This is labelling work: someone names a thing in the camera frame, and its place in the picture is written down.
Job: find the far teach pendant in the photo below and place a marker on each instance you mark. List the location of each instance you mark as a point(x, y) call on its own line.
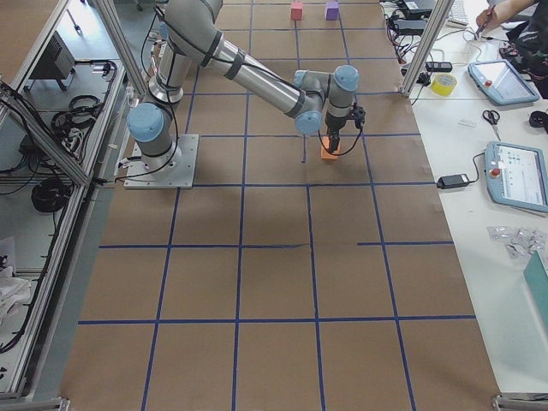
point(501, 83)

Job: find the yellow tape roll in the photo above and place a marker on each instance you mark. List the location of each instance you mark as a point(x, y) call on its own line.
point(444, 84)

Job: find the aluminium frame post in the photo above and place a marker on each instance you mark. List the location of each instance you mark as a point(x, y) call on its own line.
point(434, 24)

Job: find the near teach pendant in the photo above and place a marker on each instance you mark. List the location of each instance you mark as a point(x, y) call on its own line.
point(516, 175)

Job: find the teach pendant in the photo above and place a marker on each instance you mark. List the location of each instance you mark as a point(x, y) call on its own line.
point(516, 175)
point(501, 83)

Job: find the grey control box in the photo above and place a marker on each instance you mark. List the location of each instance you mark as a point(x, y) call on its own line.
point(56, 62)

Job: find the black remote device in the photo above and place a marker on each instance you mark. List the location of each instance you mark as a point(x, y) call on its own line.
point(438, 67)

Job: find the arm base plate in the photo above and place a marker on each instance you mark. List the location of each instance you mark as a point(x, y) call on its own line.
point(174, 169)

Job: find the orange foam cube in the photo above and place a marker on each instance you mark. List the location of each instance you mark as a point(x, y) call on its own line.
point(324, 146)

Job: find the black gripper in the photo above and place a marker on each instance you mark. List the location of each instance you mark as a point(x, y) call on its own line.
point(334, 128)

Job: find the red foam cube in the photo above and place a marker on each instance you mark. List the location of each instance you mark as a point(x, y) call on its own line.
point(296, 11)

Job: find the black power adapter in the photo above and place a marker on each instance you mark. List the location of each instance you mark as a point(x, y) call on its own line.
point(453, 181)

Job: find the person hand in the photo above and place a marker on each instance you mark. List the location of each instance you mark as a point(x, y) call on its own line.
point(487, 20)

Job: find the plastic bags of parts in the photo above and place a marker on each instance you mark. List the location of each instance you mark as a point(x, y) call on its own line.
point(519, 241)

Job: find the teal board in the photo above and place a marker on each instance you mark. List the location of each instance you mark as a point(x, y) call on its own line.
point(535, 275)

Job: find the black handled scissors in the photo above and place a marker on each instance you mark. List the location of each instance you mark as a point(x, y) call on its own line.
point(493, 117)

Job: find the purple foam cube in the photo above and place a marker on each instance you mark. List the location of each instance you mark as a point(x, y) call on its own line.
point(331, 10)

